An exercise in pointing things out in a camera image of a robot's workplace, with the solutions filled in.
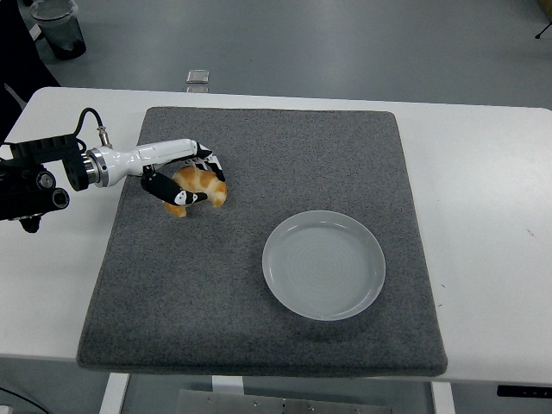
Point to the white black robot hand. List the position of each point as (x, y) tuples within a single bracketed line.
[(159, 151)]

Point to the golden croissant bread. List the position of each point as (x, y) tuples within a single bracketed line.
[(205, 181)]

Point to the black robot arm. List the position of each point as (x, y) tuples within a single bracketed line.
[(26, 190)]

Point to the small silver floor plate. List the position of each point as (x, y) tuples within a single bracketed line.
[(197, 89)]

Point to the pale grey round plate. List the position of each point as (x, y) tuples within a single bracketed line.
[(323, 267)]

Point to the silver floor socket box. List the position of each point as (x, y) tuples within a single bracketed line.
[(198, 77)]

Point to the grey felt mat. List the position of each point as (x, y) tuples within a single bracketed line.
[(267, 129)]

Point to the black lined trash bin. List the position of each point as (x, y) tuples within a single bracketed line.
[(64, 34)]

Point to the white table centre column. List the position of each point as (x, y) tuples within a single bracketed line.
[(227, 385)]

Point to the white table leg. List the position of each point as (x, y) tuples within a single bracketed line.
[(114, 394), (442, 399)]

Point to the black tripod leg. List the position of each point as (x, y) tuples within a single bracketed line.
[(544, 32)]

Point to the black table control panel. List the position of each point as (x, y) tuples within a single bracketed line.
[(524, 390)]

